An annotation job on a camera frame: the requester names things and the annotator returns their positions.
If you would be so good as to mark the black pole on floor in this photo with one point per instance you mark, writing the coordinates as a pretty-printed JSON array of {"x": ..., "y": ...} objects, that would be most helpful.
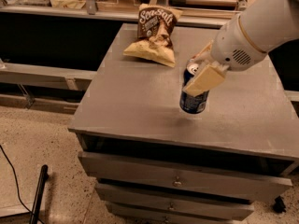
[{"x": 43, "y": 177}]

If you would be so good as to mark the sea salt chips bag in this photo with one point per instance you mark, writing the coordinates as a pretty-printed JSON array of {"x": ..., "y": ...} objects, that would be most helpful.
[{"x": 155, "y": 26}]

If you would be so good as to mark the top grey drawer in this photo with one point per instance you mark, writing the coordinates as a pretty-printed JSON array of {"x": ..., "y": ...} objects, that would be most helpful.
[{"x": 174, "y": 175}]

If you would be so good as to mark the grey drawer cabinet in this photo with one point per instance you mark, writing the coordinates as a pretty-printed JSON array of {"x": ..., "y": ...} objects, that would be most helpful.
[{"x": 131, "y": 108}]

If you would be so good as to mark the bottom grey drawer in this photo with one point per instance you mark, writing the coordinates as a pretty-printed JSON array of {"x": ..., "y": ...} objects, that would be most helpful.
[{"x": 162, "y": 216}]

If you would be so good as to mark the grey metal shelf rail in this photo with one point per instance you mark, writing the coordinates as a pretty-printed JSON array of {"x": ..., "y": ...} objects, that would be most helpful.
[{"x": 46, "y": 77}]

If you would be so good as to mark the black caster wheel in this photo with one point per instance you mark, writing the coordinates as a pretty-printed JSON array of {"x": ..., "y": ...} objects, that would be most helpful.
[{"x": 279, "y": 206}]

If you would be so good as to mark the middle grey drawer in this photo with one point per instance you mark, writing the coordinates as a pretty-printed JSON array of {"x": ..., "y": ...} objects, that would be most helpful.
[{"x": 172, "y": 203}]

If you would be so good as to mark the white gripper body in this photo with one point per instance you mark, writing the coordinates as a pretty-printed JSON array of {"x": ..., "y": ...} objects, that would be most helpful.
[{"x": 234, "y": 48}]

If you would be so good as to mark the grey drawer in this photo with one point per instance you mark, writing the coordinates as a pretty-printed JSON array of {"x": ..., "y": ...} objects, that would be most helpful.
[
  {"x": 174, "y": 175},
  {"x": 162, "y": 216},
  {"x": 172, "y": 203}
]

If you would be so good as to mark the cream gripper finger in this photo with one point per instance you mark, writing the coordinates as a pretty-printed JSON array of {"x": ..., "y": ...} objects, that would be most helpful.
[
  {"x": 208, "y": 77},
  {"x": 204, "y": 55}
]

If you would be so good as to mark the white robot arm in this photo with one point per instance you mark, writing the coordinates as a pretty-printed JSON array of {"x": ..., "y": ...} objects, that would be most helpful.
[{"x": 269, "y": 23}]

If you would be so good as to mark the blue pepsi can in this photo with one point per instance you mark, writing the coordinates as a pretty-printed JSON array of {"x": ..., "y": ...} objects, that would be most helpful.
[{"x": 192, "y": 101}]

